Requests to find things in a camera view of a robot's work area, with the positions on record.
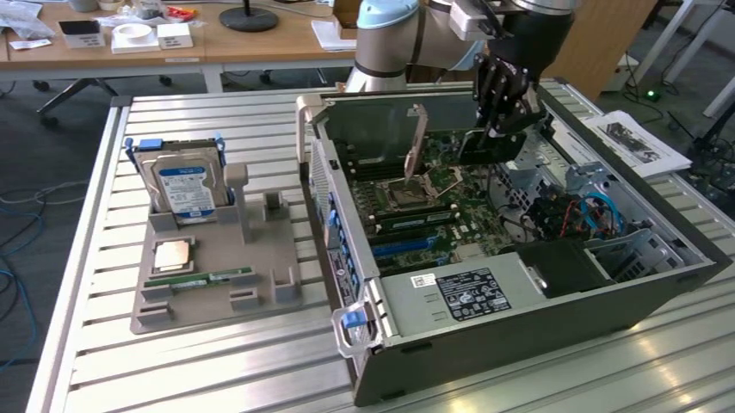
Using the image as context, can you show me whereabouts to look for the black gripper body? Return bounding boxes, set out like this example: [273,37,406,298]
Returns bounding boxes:
[486,8,577,83]

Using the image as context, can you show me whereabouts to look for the graphics card with black heatsink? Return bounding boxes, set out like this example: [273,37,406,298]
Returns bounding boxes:
[403,102,527,182]

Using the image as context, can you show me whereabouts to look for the wooden cabinet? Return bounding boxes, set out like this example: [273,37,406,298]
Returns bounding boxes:
[539,0,659,100]

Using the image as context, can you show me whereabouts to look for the metal disk bay cage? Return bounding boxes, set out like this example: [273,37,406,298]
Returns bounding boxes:
[491,107,582,207]

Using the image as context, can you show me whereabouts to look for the printed paper stack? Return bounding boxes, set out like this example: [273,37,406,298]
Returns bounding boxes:
[579,109,694,177]

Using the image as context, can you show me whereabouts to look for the metal socket cover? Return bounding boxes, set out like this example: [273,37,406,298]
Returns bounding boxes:
[426,164,465,199]

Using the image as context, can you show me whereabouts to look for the white table leg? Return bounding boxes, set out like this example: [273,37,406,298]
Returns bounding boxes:
[631,0,729,87]

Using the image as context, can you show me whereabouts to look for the CPU socket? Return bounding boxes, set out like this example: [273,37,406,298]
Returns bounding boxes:
[385,176,438,207]

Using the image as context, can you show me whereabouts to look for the green motherboard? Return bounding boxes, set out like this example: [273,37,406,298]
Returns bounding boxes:
[335,141,518,276]

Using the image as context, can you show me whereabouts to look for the white papers on desk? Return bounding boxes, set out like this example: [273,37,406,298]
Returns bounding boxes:
[310,19,359,52]

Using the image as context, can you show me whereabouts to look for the installed RAM stick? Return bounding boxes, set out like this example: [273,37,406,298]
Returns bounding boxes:
[377,209,453,231]

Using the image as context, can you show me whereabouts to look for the black round lamp base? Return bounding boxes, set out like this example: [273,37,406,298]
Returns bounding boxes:
[219,0,281,32]

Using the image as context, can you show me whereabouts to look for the grey power supply unit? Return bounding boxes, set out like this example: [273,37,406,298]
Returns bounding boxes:
[378,251,547,336]

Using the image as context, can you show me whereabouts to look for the open dark grey PC case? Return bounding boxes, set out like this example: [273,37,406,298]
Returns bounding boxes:
[295,83,734,408]

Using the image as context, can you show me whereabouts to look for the plain white box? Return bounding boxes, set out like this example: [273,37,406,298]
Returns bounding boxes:
[155,22,194,51]

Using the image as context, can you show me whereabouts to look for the red small item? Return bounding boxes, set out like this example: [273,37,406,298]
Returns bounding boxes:
[166,4,201,22]

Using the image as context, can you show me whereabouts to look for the hard disk with blue label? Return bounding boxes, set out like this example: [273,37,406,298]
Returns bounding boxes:
[137,148,223,225]

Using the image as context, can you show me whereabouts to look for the blue plastic disk carrier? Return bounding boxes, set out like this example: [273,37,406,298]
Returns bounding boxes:
[125,133,229,207]

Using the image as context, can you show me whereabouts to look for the grey plastic parts rack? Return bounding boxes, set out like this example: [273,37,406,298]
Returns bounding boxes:
[131,161,306,336]

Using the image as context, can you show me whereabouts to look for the white box with tape roll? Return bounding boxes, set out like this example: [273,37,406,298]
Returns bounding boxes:
[111,22,162,55]

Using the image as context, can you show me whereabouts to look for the CPU with metal lid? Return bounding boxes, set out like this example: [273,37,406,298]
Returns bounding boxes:
[153,238,197,274]

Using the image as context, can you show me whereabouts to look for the green RAM stick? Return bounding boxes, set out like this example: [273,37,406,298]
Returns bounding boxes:
[145,267,255,288]

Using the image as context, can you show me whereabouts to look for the white box with black top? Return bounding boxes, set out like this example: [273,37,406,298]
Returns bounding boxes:
[59,19,106,49]

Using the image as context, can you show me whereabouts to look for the black office chair base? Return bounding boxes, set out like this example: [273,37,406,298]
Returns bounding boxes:
[34,75,174,126]

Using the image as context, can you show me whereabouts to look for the wooden office desk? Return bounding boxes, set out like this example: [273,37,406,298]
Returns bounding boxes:
[0,0,522,94]

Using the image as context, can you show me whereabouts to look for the clear plastic bag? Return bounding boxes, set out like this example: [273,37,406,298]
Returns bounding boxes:
[0,0,56,40]

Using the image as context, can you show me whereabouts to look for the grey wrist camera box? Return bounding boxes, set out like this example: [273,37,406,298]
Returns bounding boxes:
[450,0,517,43]

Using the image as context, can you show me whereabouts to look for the red wire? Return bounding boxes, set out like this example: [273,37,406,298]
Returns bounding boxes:
[562,200,587,236]

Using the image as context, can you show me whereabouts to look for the blue wire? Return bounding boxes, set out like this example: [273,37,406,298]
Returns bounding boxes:
[579,193,625,236]

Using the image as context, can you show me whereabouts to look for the white floor cable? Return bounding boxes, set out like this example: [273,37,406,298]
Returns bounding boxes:
[0,180,87,206]

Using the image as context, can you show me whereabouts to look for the blue floor cable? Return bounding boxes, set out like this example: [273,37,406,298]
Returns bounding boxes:
[0,206,46,367]

